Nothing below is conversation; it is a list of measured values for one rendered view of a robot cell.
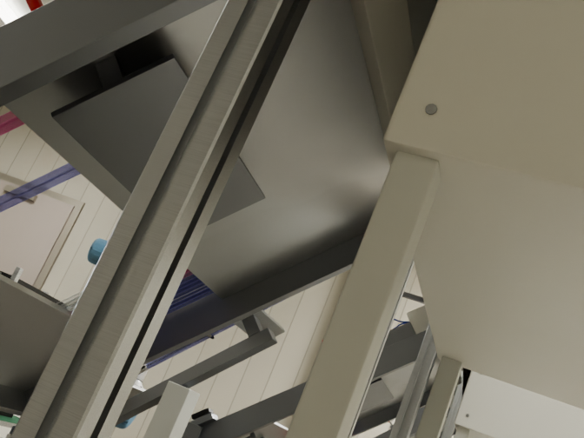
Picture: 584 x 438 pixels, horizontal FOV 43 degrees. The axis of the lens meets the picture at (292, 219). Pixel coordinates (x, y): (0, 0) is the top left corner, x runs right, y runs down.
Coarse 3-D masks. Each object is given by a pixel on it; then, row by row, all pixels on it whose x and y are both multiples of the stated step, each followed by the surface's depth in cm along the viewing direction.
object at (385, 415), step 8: (424, 392) 249; (424, 400) 248; (392, 408) 250; (368, 416) 250; (376, 416) 250; (384, 416) 249; (392, 416) 249; (360, 424) 250; (368, 424) 249; (376, 424) 249; (360, 432) 249
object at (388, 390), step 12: (396, 372) 209; (408, 372) 214; (432, 372) 226; (372, 384) 194; (384, 384) 199; (396, 384) 223; (432, 384) 242; (372, 396) 207; (384, 396) 213; (396, 396) 239; (372, 408) 242; (384, 408) 250
